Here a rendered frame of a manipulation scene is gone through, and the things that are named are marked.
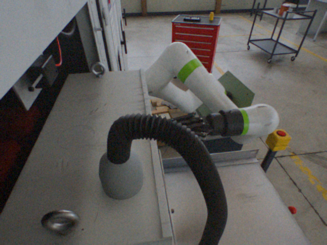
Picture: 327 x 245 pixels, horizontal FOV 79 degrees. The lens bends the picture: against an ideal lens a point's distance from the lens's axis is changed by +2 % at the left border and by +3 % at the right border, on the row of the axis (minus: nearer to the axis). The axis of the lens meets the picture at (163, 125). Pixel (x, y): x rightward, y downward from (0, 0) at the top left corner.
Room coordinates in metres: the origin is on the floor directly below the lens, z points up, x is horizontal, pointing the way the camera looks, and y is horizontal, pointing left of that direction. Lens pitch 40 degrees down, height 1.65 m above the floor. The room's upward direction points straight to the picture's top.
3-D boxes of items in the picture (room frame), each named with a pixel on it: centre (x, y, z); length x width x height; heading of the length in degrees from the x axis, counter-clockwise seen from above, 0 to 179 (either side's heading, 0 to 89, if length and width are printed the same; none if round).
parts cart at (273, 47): (4.39, -2.32, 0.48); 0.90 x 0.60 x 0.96; 12
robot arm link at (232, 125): (0.51, -0.22, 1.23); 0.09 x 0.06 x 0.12; 9
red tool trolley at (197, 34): (3.37, -0.51, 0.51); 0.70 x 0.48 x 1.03; 72
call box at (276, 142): (0.82, -0.66, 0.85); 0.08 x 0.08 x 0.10; 8
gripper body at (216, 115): (0.50, -0.14, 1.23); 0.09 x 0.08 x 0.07; 99
